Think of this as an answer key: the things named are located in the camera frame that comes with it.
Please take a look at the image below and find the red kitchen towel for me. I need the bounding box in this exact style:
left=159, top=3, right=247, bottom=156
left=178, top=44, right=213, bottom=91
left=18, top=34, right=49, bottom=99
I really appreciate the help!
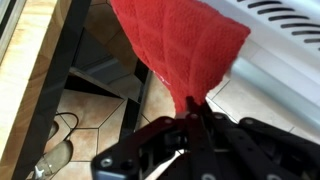
left=111, top=0, right=250, bottom=112

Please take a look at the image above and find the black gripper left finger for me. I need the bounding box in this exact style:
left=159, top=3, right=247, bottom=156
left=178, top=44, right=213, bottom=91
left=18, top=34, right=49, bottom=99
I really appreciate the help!
left=91, top=113, right=190, bottom=180

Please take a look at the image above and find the black cable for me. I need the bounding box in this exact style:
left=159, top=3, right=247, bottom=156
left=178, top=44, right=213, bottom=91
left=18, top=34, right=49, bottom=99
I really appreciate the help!
left=43, top=111, right=80, bottom=155

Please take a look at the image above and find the grey shoe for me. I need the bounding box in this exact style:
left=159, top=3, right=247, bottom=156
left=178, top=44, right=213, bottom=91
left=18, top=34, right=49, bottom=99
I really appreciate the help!
left=33, top=140, right=73, bottom=180

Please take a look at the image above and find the white electric stove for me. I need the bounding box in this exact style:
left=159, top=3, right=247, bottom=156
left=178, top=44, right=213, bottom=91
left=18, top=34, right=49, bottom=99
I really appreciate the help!
left=201, top=0, right=320, bottom=135

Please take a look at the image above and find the wooden table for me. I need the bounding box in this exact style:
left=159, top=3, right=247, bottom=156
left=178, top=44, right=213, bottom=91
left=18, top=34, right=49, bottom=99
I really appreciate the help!
left=0, top=0, right=91, bottom=180

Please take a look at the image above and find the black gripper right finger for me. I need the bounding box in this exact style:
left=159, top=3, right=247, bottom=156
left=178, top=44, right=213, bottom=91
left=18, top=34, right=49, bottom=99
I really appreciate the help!
left=186, top=97, right=320, bottom=180

